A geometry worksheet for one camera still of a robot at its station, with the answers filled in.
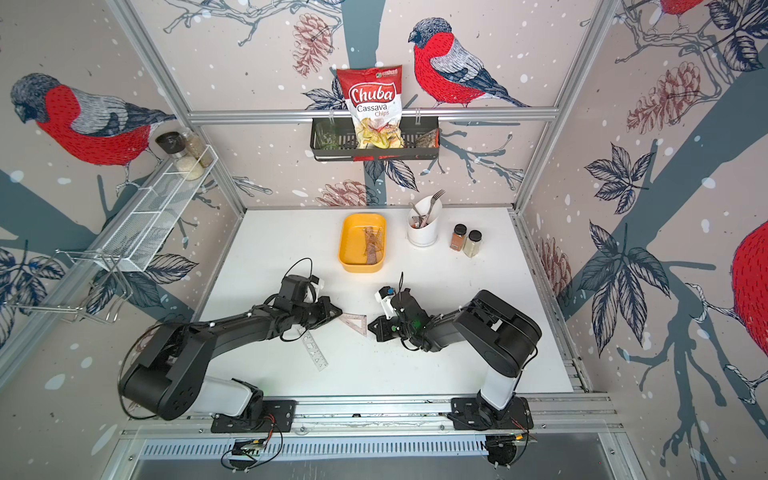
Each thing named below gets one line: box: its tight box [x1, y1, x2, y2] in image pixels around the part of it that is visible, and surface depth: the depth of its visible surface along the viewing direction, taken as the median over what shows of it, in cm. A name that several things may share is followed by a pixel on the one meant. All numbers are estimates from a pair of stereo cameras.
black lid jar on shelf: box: [155, 131, 188, 158], surface depth 81 cm
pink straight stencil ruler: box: [363, 226, 383, 265], surface depth 109 cm
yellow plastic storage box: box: [339, 212, 387, 273], surface depth 110 cm
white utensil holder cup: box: [407, 195, 443, 247], surface depth 108 cm
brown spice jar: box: [450, 223, 468, 251], surface depth 104 cm
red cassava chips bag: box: [336, 65, 405, 149], surface depth 84 cm
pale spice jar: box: [463, 230, 483, 258], surface depth 102 cm
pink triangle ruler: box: [339, 313, 367, 337], surface depth 92 cm
